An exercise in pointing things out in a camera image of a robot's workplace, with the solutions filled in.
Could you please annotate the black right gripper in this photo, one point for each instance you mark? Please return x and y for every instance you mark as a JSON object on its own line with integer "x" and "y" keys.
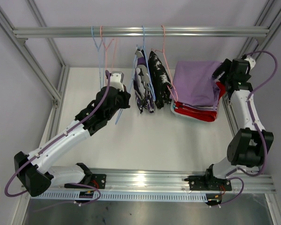
{"x": 225, "y": 66}

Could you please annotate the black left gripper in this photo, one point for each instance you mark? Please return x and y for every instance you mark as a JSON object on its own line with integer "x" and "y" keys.
{"x": 126, "y": 96}

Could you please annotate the lilac purple trousers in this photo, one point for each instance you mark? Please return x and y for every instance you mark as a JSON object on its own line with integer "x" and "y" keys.
{"x": 193, "y": 84}

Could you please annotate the red trousers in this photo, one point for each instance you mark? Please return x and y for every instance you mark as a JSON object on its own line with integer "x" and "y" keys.
{"x": 201, "y": 110}

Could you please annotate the light blue wire hanger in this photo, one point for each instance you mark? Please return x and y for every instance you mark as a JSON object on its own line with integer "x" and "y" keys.
{"x": 98, "y": 49}

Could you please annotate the white plastic mesh basket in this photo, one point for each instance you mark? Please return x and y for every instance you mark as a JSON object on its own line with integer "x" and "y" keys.
{"x": 175, "y": 107}

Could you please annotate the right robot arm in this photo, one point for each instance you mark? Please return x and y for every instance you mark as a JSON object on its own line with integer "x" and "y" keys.
{"x": 248, "y": 150}

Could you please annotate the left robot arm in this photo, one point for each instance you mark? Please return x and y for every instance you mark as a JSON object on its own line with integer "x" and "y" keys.
{"x": 36, "y": 170}

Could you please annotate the grey purple patterned trousers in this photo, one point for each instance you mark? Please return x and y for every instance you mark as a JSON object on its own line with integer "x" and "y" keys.
{"x": 142, "y": 104}

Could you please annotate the blue hanger with patterned trousers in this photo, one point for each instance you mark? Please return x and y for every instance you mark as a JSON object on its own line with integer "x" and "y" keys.
{"x": 142, "y": 76}

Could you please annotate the black white patterned trousers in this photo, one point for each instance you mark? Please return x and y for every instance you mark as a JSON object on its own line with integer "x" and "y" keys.
{"x": 160, "y": 80}

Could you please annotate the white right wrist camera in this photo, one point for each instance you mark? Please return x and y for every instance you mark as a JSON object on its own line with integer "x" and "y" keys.
{"x": 251, "y": 60}

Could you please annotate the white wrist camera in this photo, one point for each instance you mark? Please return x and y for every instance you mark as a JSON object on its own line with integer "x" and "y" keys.
{"x": 116, "y": 79}
{"x": 251, "y": 60}

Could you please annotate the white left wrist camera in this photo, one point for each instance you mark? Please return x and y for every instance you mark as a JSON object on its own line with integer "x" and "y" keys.
{"x": 116, "y": 79}

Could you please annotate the aluminium frame structure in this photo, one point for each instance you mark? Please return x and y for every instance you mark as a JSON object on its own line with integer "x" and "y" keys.
{"x": 49, "y": 63}

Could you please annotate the white slotted cable duct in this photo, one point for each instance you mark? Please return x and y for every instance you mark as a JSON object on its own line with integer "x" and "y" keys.
{"x": 123, "y": 196}

